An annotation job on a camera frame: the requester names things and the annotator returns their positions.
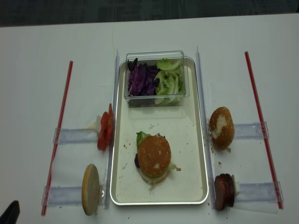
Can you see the lower right clear holder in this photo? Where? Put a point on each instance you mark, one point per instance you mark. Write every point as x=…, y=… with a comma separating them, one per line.
x=257, y=192

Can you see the red strip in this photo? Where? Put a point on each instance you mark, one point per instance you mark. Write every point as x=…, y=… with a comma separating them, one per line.
x=55, y=144
x=266, y=141

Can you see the sesame top bun front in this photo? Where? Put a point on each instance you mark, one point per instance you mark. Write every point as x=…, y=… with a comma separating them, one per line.
x=153, y=155

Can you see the left clear long rail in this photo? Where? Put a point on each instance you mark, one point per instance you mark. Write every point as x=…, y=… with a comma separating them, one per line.
x=111, y=144

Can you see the tomato slice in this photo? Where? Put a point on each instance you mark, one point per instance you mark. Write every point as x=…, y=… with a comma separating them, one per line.
x=102, y=137
x=109, y=124

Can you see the shredded purple cabbage pile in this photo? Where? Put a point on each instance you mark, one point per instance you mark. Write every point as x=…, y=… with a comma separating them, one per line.
x=141, y=78

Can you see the sesame bun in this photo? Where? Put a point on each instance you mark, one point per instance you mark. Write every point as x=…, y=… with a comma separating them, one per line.
x=222, y=128
x=153, y=155

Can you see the bottom bun standing left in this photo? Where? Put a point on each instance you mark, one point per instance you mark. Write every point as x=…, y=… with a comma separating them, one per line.
x=90, y=190

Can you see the clear plastic salad container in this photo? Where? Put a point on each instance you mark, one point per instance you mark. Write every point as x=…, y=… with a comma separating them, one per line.
x=151, y=58

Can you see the dark meat patty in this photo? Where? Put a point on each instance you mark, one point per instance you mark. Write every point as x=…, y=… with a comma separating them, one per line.
x=220, y=192
x=230, y=191

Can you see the front tomato slice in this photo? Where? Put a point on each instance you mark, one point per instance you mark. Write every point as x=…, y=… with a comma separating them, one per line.
x=102, y=137

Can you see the purple cabbage strip on bun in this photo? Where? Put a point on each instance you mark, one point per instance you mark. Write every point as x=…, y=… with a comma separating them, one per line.
x=136, y=161

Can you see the rear tomato slice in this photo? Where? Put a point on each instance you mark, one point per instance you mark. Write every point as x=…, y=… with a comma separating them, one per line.
x=109, y=124

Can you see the upper left clear holder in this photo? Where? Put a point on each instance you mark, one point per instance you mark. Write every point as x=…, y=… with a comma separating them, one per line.
x=72, y=136

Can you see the right red strip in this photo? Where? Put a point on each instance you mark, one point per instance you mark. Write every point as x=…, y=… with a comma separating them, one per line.
x=266, y=141

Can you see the left red strip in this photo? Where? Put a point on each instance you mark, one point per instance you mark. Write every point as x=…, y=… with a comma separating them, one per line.
x=55, y=144

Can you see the front dark meat patty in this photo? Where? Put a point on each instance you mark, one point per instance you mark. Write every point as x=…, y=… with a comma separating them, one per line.
x=220, y=192

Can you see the lower left clear holder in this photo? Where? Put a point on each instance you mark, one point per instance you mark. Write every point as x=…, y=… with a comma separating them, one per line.
x=62, y=196

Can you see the cream rectangular serving tray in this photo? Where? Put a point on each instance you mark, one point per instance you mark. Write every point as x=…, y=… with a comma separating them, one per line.
x=181, y=126

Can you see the upper right clear holder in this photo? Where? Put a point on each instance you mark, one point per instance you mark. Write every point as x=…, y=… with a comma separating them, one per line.
x=257, y=130

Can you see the white stopper near patties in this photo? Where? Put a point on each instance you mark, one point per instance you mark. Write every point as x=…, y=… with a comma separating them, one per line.
x=236, y=185

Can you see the rear dark meat patty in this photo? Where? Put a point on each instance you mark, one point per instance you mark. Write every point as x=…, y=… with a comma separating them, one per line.
x=230, y=191

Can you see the bottom bun on tray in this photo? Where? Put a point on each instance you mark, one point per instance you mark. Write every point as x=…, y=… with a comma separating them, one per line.
x=153, y=180

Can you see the green lettuce leaf on bun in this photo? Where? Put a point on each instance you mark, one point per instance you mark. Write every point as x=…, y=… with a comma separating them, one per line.
x=141, y=137

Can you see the green lettuce pile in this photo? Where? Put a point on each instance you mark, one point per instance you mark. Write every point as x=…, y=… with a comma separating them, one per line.
x=170, y=77

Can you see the clear holder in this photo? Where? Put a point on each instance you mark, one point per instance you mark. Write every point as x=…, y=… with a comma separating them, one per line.
x=62, y=196
x=72, y=136
x=257, y=192
x=257, y=130

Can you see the black object bottom left corner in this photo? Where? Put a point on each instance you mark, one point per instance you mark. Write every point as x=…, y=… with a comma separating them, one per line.
x=11, y=214

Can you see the sesame top bun rear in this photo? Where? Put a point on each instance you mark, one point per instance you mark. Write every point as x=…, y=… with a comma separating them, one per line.
x=222, y=128

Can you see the white stopper near tomatoes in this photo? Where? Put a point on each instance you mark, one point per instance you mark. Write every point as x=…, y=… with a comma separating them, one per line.
x=98, y=124

